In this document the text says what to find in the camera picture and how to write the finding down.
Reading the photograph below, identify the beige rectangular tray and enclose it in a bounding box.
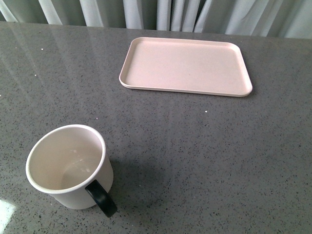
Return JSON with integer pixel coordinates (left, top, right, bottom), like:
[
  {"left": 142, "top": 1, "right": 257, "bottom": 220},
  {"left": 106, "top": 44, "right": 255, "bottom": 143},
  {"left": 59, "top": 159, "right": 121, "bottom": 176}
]
[{"left": 119, "top": 37, "right": 253, "bottom": 97}]

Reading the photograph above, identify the grey-white curtain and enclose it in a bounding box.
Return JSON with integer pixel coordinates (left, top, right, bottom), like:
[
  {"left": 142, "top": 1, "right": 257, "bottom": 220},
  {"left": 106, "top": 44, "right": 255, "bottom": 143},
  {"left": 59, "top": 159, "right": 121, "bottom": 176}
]
[{"left": 0, "top": 0, "right": 312, "bottom": 39}]

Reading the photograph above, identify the white smiley mug black handle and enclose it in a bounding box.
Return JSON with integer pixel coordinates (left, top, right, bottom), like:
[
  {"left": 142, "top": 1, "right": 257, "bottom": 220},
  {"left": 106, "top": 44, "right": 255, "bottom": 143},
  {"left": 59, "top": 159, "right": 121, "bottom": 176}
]
[{"left": 25, "top": 124, "right": 117, "bottom": 217}]

